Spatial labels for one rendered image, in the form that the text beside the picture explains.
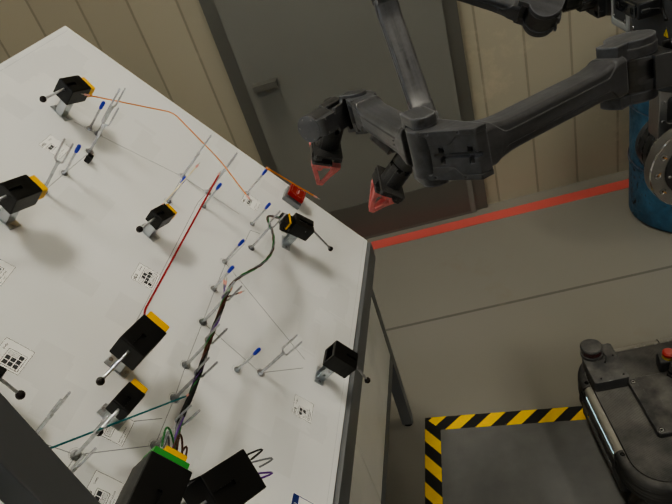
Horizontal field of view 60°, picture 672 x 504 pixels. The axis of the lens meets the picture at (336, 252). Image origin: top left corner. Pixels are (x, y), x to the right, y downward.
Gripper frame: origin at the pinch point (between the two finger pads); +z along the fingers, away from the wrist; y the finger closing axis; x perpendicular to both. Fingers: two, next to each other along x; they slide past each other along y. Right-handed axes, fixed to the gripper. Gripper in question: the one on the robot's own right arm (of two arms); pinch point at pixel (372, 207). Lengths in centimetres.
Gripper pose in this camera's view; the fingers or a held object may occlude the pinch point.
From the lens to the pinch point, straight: 147.2
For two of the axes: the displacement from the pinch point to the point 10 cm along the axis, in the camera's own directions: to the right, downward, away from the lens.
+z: -4.6, 6.5, 6.0
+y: 0.7, 7.0, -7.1
